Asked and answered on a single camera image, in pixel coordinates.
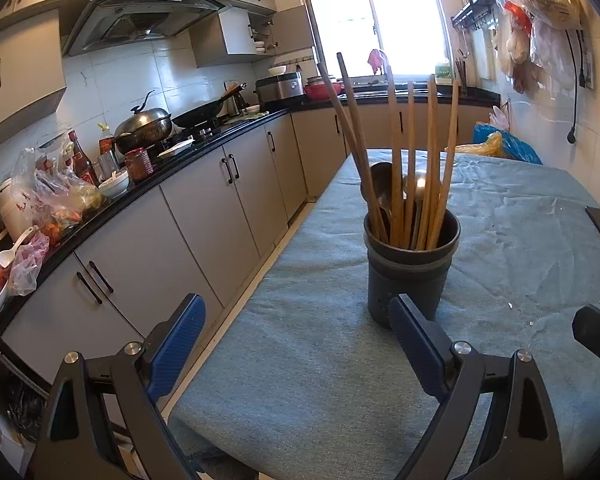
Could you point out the dark sauce bottles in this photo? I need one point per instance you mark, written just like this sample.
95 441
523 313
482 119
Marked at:
82 160

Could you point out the clear plastic food bags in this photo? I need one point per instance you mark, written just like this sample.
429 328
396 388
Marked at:
55 195

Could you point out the bundle of wooden chopsticks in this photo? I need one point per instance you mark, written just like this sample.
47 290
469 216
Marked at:
431 160

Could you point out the steel pot with lid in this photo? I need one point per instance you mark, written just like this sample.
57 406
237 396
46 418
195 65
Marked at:
142 127

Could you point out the beige wall cabinets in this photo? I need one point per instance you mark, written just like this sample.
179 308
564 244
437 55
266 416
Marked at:
25 70

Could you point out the black wok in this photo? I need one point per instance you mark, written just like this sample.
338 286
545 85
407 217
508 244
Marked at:
200 114

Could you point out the red hanging cloth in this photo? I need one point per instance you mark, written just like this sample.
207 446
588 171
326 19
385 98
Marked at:
376 61

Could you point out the pink plastic bag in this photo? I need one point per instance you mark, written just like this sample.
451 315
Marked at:
25 270

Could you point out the dark chopstick caddy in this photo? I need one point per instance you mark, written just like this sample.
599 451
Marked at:
462 80

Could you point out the red plastic basin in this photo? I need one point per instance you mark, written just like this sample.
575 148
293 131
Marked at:
320 91

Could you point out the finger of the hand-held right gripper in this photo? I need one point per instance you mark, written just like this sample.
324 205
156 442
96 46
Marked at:
597 340

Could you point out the beige base cabinets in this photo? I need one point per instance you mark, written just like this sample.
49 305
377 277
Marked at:
195 230

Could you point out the silver rice cooker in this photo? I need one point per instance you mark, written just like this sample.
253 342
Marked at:
280 89

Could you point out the kitchen window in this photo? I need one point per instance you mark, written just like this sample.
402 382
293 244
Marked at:
405 15

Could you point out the white lidded container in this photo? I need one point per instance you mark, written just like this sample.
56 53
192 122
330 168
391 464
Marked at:
10 210

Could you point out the white plastic bag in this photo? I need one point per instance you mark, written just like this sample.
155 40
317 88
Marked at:
499 119

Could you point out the black kitchen countertop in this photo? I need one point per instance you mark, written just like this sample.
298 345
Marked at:
145 190

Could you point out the yellow plastic bag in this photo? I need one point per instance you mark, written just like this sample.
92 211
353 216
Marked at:
485 146

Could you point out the small metal spoon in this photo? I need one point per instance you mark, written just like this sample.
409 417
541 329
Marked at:
416 185

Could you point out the dark grey utensil holder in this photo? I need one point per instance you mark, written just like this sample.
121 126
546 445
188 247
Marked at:
410 280

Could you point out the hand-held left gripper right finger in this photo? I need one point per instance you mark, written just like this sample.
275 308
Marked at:
420 350

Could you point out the white plastic spoon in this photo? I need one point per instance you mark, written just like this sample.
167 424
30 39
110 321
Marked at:
10 255

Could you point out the small white bowl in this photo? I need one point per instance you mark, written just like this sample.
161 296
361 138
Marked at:
114 185

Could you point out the hanging plastic bags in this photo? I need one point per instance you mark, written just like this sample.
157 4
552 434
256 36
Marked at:
540 20

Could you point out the black wall rack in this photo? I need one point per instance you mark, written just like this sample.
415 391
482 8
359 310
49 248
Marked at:
472 10

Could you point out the red lidded jar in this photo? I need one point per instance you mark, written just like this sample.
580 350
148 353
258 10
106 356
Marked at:
139 166

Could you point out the blue-grey tablecloth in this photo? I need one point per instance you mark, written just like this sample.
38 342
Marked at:
305 360

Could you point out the black trash bag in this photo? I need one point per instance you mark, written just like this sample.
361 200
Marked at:
22 405

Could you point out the green box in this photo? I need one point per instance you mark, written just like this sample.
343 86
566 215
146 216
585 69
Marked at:
443 71

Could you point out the steel range hood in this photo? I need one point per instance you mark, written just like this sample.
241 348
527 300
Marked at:
140 15

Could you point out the white rectangular dish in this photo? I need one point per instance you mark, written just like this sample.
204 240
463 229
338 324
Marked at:
176 149

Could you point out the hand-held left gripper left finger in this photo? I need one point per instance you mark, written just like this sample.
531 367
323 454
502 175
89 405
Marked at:
175 345

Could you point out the blue plastic bag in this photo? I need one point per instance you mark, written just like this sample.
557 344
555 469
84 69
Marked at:
522 151

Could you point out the large metal spoon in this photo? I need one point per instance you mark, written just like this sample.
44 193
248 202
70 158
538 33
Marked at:
380 180

